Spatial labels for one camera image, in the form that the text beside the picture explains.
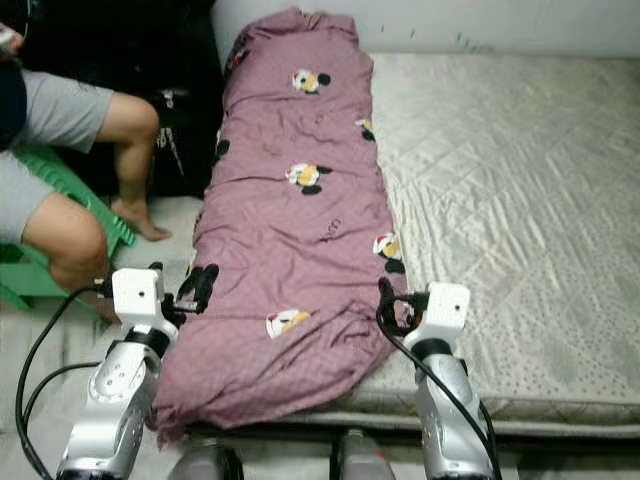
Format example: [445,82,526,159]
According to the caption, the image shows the grey right robot leg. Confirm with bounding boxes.
[330,430,401,480]

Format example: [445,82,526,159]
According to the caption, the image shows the purple duck print quilt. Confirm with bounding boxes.
[155,8,411,446]

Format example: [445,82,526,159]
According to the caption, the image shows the seated person grey shorts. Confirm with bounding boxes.
[0,0,173,323]

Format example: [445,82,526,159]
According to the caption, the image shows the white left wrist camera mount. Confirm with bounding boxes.
[112,267,167,347]

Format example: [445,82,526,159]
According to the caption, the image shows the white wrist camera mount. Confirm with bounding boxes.
[112,267,167,347]
[415,282,473,357]

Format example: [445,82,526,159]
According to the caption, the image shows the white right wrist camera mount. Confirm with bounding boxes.
[415,282,473,357]

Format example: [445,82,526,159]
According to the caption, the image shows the person hand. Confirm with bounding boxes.
[0,22,27,53]

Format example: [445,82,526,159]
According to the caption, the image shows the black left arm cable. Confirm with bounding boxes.
[15,283,116,480]

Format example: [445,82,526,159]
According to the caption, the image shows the grey left robot leg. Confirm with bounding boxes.
[168,440,246,480]

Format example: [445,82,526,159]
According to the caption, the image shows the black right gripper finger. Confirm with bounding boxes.
[376,277,401,331]

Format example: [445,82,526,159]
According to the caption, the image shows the grey robot leg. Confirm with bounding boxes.
[330,430,401,480]
[168,440,246,480]

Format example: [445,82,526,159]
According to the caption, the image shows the green plastic stool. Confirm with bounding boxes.
[0,145,136,311]

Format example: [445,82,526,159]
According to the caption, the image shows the grey quilted mattress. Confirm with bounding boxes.
[195,50,640,426]

